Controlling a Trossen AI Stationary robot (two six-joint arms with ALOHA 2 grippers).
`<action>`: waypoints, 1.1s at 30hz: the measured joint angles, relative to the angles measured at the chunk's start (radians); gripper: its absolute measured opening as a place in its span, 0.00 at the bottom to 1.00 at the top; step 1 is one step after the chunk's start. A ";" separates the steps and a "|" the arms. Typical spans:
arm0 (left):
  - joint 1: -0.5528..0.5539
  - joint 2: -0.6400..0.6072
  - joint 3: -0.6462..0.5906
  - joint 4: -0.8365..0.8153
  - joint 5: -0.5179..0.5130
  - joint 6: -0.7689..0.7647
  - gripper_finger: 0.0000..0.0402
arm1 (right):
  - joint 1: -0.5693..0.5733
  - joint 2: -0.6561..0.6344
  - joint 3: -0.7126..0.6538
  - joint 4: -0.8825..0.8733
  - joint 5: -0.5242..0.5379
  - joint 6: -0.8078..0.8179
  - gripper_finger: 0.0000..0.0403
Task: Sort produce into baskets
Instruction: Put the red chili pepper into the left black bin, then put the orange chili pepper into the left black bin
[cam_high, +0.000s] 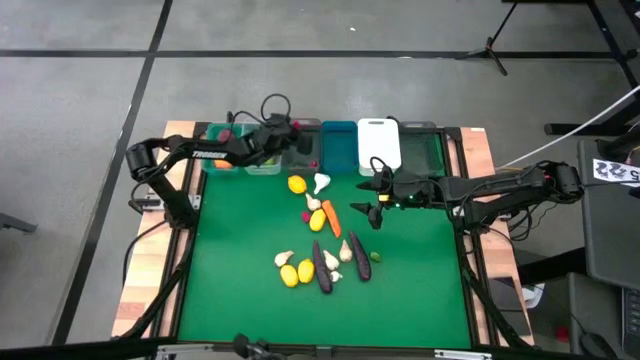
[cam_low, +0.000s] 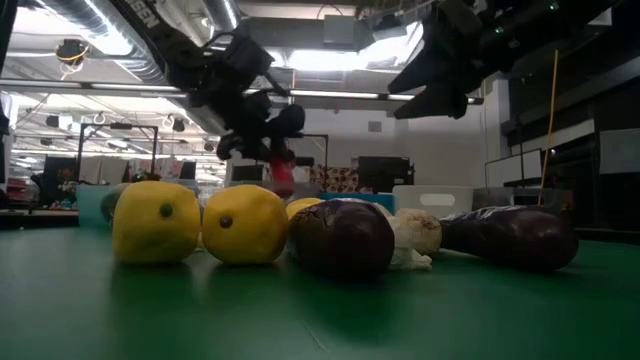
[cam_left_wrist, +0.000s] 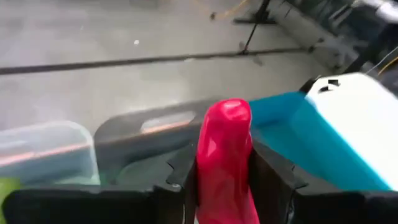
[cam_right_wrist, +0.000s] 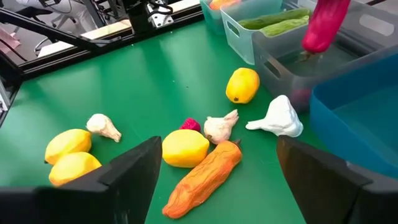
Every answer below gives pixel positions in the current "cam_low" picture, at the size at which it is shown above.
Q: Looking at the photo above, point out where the yellow hanging strap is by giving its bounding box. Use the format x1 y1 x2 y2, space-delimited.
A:
537 48 560 207

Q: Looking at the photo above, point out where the white plastic basket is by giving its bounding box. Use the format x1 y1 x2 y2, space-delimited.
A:
392 184 475 219

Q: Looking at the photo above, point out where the teal green plastic basket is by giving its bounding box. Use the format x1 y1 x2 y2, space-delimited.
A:
75 183 117 229

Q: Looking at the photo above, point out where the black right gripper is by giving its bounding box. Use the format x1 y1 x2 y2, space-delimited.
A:
388 0 506 120

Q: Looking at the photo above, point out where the floral patterned panel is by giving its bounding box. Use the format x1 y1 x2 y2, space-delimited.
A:
309 166 360 194

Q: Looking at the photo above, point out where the yellow lemon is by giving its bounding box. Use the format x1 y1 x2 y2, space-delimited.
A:
285 197 326 221
201 184 290 266
111 180 202 265

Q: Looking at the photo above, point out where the black monitor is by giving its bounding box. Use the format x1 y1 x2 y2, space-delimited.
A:
355 155 415 194
40 155 81 201

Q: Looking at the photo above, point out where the framed glass board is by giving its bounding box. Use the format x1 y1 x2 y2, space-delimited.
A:
483 148 545 190

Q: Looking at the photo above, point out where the black metal rig frame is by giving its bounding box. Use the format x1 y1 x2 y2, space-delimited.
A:
299 132 330 166
77 122 160 189

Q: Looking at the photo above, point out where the silver ventilation duct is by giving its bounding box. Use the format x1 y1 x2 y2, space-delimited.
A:
202 0 241 32

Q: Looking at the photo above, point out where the blue plastic basket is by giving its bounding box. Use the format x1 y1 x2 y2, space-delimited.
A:
319 192 396 214

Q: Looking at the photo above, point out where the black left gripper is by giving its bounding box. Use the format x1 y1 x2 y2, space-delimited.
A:
192 29 307 162

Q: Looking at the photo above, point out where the smoky translucent grey basket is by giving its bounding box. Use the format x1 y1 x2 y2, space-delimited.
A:
472 187 564 211

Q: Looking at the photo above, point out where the long ceiling light bar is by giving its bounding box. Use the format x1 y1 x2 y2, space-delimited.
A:
0 79 485 106

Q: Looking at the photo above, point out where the small white garlic bulb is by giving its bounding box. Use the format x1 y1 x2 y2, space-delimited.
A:
387 217 434 272

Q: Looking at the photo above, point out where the grey ceiling box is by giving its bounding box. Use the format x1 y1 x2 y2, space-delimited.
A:
322 13 362 47

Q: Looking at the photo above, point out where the purple eggplant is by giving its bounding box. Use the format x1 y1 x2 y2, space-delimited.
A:
287 198 396 279
439 204 581 274

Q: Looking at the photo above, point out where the hanging cable reel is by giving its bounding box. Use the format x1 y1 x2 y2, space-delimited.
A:
53 37 92 81

